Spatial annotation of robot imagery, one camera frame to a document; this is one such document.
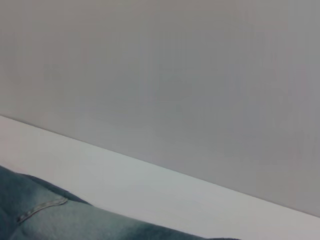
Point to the blue denim cartoon-print shorts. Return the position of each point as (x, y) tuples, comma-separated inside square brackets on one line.
[(62, 220)]

